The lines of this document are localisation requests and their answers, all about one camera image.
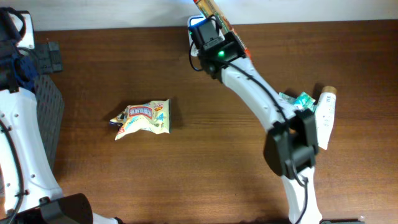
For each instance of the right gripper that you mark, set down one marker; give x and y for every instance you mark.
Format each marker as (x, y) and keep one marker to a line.
(229, 38)

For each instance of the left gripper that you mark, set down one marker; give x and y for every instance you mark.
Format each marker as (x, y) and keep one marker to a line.
(50, 54)

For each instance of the orange spaghetti packet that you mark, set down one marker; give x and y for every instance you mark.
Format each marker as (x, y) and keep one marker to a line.
(210, 8)

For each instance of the cream snack bag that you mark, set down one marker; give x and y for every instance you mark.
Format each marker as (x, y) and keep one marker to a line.
(153, 116)

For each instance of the teal wet wipes pack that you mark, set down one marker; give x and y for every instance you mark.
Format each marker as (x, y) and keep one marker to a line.
(291, 100)

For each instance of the small teal tissue pack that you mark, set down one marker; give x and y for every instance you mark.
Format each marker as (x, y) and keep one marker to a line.
(305, 102)

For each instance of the white tube with cork cap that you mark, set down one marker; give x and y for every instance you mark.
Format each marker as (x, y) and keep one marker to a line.
(325, 115)

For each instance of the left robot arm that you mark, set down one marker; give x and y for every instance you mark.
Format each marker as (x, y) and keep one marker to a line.
(32, 195)

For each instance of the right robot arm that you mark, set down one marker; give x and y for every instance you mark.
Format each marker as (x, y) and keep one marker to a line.
(291, 134)

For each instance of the grey plastic basket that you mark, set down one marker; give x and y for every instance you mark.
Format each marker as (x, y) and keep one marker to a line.
(50, 108)

